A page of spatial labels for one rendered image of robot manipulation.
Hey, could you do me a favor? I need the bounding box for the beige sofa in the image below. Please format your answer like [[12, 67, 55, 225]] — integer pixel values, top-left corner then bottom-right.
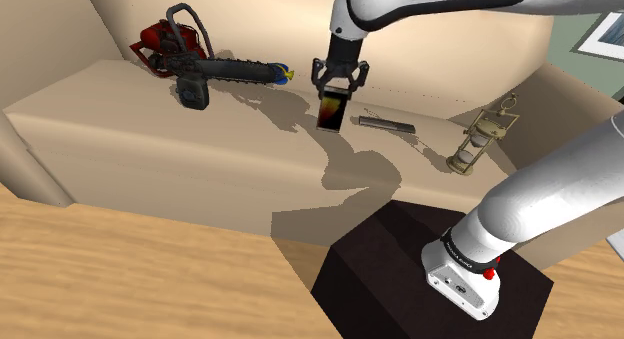
[[0, 0, 624, 272]]

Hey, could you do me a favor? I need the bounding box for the red and black chainsaw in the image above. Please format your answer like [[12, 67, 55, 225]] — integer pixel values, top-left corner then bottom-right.
[[128, 2, 296, 112]]

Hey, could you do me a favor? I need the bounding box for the dark robot stand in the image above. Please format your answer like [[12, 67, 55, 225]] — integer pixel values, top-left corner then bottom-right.
[[310, 199, 555, 339]]

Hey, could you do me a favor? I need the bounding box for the black phone with orange screen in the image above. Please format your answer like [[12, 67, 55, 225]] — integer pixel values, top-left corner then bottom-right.
[[316, 85, 353, 133]]

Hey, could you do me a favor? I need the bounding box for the white framed wall picture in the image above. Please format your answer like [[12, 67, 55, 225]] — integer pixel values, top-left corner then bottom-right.
[[570, 11, 624, 63]]

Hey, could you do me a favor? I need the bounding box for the grey remote control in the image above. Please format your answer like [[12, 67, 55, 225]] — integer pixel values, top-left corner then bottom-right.
[[358, 114, 418, 135]]

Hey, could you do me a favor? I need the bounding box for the brass hourglass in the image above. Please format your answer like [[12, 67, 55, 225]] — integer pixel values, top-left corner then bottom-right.
[[445, 92, 521, 177]]

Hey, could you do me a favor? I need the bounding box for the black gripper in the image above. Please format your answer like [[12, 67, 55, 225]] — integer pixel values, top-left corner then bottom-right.
[[311, 32, 371, 102]]

